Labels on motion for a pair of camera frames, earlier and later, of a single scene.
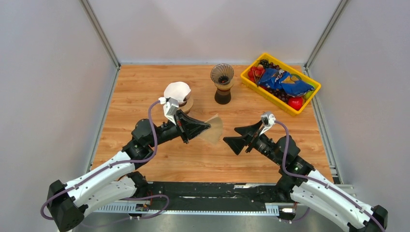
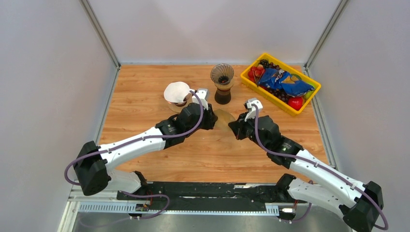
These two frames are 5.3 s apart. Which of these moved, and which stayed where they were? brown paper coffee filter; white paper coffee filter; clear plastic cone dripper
Moved: brown paper coffee filter
Stayed: clear plastic cone dripper; white paper coffee filter
